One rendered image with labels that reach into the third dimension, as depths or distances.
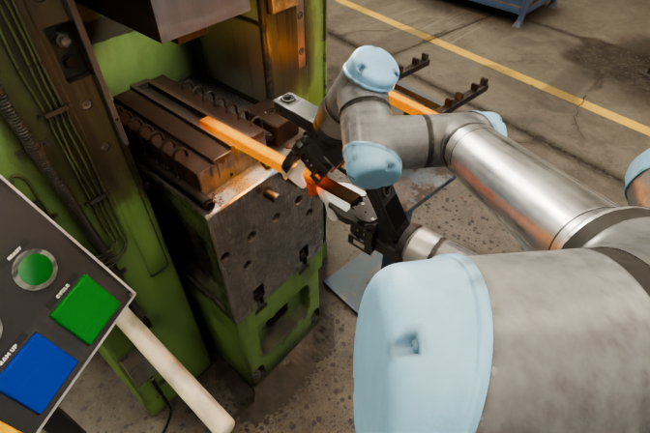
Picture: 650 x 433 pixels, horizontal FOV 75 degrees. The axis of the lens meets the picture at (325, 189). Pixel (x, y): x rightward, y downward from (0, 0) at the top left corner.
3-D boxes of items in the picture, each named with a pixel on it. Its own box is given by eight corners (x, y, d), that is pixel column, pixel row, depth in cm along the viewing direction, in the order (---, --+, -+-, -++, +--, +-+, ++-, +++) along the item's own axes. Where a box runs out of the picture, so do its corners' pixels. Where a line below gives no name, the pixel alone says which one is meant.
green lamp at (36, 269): (63, 274, 62) (50, 255, 59) (30, 295, 59) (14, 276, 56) (53, 263, 63) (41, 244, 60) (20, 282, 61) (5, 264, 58)
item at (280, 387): (367, 340, 168) (367, 339, 167) (257, 471, 136) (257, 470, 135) (294, 285, 187) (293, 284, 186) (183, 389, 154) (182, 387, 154)
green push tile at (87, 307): (121, 303, 69) (86, 273, 65) (91, 345, 64) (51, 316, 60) (115, 304, 69) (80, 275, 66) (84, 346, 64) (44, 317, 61)
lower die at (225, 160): (267, 155, 107) (264, 127, 101) (202, 196, 96) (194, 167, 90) (169, 98, 127) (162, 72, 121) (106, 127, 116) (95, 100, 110)
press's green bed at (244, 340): (322, 321, 174) (322, 247, 143) (254, 392, 154) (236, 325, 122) (233, 251, 201) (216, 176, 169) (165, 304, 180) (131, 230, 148)
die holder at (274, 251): (323, 246, 143) (323, 137, 112) (236, 326, 121) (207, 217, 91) (217, 175, 169) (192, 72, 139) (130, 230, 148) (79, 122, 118)
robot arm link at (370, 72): (357, 82, 56) (350, 34, 59) (325, 128, 65) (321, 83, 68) (408, 93, 59) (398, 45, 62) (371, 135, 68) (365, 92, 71)
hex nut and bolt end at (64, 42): (86, 69, 78) (71, 31, 73) (71, 74, 77) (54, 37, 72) (79, 65, 79) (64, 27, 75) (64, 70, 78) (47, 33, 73)
